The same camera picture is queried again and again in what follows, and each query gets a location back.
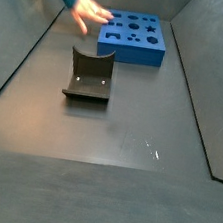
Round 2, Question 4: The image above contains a black curved holder bracket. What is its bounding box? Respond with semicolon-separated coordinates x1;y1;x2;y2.
62;46;115;101

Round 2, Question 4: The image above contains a blue shape sorter block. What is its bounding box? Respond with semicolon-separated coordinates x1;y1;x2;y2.
97;10;166;67

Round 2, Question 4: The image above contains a bare human hand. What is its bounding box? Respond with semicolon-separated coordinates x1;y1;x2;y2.
71;0;114;35

